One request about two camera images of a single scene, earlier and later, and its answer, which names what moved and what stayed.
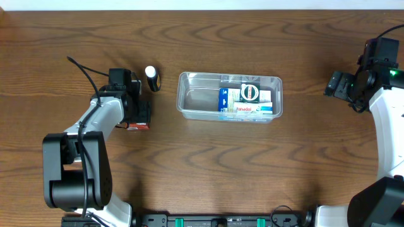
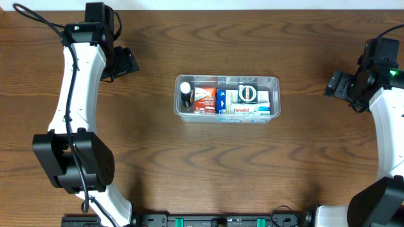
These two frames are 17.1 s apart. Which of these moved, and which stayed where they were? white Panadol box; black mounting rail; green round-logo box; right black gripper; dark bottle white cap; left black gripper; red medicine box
Moved: red medicine box; dark bottle white cap; left black gripper
Stayed: white Panadol box; black mounting rail; green round-logo box; right black gripper
